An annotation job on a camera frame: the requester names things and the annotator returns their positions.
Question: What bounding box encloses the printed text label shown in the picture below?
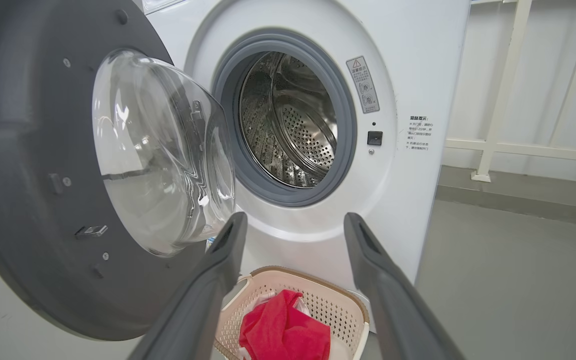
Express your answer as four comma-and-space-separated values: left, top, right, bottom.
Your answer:
406, 115, 436, 152

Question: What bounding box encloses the dark grey washing machine door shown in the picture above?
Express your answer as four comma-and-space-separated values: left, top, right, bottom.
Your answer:
0, 0, 236, 342

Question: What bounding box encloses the red garment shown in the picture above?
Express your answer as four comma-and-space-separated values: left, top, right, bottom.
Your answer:
239, 289, 332, 360

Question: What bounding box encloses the cream perforated laundry basket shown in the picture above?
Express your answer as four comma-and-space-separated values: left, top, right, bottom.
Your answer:
214, 266, 370, 360

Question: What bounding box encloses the white washing machine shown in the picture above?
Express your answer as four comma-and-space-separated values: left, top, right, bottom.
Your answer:
140, 0, 471, 333

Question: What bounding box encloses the steel washing machine drum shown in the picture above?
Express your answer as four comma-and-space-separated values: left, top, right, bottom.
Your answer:
238, 51, 339, 189

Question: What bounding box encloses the grey rubber door gasket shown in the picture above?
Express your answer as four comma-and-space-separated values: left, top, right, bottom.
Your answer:
212, 29, 358, 208

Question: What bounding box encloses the white metal railing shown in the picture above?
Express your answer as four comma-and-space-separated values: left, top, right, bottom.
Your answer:
443, 0, 576, 183

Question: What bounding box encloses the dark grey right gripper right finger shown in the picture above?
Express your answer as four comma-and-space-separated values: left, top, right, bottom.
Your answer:
343, 212, 467, 360

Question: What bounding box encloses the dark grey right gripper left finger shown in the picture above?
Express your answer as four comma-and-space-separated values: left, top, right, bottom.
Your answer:
127, 211, 249, 360

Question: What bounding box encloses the metal door latch hook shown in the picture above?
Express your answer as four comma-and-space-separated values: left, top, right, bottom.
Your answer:
74, 225, 109, 239

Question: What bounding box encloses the grey warning sticker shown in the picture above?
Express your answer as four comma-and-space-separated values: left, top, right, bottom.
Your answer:
346, 56, 381, 114

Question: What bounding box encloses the white cloth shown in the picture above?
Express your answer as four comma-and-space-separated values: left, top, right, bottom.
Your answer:
244, 291, 275, 315

